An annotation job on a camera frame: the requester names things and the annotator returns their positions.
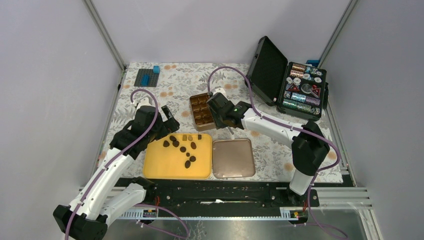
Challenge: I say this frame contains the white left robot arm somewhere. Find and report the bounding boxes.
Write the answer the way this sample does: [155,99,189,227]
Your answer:
[53,105,180,240]

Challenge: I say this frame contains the floral patterned table mat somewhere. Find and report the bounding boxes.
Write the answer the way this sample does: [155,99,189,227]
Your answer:
[97,62,344,184]

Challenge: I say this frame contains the white handled metal tongs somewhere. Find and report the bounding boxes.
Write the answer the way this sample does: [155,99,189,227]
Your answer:
[226,126,235,135]

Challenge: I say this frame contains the black open carrying case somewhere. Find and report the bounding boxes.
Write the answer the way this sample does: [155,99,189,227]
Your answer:
[246,36,329,122]

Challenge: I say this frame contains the gold chocolate box tin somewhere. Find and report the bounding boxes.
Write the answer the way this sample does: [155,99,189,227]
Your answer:
[189,93,216,132]

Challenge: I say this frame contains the blue lego brick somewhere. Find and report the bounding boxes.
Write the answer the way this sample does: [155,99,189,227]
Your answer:
[140,74,150,87]

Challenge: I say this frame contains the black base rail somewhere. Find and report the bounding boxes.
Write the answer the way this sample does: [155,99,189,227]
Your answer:
[115,177,320,217]

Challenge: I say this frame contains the dark grey lego baseplate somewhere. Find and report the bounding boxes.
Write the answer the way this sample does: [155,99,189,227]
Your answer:
[134,68,161,88]

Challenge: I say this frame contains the yellow plastic tray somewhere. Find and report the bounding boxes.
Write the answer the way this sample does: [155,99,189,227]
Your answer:
[142,133,213,180]

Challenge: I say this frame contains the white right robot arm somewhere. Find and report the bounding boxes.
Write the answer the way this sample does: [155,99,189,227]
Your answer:
[206,92,330,206]

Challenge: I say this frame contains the dark leaf chocolate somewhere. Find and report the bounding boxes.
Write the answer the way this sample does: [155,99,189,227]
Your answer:
[184,160,191,169]
[163,140,170,148]

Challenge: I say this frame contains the dark ridged chocolate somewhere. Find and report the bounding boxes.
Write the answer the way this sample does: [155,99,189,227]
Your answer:
[172,140,180,148]

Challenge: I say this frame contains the brown leaf chocolate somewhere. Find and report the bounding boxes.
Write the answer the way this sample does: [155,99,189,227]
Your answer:
[190,142,197,150]

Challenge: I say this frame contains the rose gold tin lid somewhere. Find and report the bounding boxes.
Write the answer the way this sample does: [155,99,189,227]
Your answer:
[212,138,256,179]

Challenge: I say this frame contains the dark oval chocolate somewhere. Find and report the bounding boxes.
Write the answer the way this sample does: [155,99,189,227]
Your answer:
[169,135,177,142]

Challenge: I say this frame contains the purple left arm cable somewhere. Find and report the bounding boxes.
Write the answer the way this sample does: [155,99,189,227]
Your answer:
[64,88,191,240]

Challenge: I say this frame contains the blue lego cube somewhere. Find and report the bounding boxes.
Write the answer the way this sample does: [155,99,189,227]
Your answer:
[152,65,161,74]

